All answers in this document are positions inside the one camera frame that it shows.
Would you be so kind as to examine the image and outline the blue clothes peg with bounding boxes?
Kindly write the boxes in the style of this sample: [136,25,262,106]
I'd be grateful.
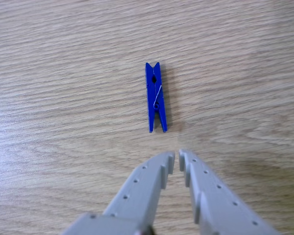
[145,62,168,134]

